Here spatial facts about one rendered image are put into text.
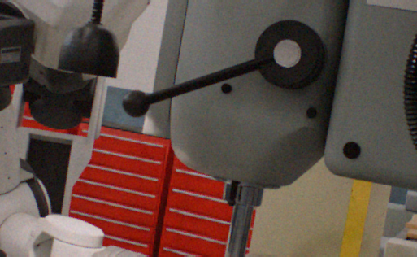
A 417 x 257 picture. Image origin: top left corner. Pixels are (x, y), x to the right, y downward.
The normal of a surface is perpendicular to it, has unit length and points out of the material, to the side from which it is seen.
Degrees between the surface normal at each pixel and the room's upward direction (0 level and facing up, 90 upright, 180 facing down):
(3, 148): 107
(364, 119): 90
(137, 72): 90
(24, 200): 65
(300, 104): 90
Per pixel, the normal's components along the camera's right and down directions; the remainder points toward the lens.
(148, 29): -0.26, 0.00
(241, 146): -0.31, 0.47
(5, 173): 0.58, 0.43
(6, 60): 0.89, 0.25
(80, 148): 0.14, -0.09
